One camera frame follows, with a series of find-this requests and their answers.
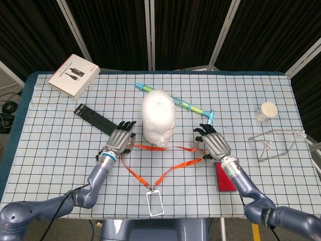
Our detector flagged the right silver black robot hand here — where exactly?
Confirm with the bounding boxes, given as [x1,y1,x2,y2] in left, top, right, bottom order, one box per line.
[192,123,232,161]

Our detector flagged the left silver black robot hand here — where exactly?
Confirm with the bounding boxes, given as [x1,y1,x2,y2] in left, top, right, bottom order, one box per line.
[105,120,137,154]

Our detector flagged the orange lanyard strap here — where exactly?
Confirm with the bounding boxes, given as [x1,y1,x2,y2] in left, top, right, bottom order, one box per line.
[119,143,205,191]

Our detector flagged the white badge holder frame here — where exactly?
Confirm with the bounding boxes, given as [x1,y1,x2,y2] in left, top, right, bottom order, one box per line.
[146,189,165,217]

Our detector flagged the white foam mannequin head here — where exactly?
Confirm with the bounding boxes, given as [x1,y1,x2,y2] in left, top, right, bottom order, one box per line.
[141,90,176,147]

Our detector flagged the black folding stand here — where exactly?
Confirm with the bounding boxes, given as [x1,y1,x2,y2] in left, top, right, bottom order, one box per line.
[73,103,121,135]

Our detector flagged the red ink pad case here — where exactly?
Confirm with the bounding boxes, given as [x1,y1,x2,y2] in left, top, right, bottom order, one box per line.
[213,162,238,193]

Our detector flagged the green blue toy pen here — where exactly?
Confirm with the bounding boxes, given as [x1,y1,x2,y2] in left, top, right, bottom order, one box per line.
[135,83,216,124]

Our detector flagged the white paper cup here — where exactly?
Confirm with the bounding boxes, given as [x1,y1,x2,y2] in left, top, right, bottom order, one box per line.
[255,101,278,122]

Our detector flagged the white checkered tablecloth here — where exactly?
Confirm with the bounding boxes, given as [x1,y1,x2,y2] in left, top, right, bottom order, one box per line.
[0,72,321,219]

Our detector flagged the white cardboard product box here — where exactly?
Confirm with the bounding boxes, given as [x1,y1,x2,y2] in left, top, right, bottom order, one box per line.
[47,54,101,100]

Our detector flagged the clear safety glasses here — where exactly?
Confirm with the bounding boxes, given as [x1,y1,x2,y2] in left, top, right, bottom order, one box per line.
[247,129,308,163]

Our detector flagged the grey-blue robot torso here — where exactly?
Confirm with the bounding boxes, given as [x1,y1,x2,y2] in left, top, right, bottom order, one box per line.
[100,218,210,241]

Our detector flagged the black folding screen partition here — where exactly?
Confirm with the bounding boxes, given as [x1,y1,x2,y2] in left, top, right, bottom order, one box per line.
[0,0,321,86]

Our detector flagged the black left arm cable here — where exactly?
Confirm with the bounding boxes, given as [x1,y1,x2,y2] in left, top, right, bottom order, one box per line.
[46,184,91,241]

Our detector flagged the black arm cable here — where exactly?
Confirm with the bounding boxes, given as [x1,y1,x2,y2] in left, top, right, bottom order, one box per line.
[46,184,91,241]
[240,194,280,241]

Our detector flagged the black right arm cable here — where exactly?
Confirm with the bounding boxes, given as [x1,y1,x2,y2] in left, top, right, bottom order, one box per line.
[240,194,280,241]

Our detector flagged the black floor cable bundle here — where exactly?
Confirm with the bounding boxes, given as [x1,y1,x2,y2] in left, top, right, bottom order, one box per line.
[0,91,23,134]

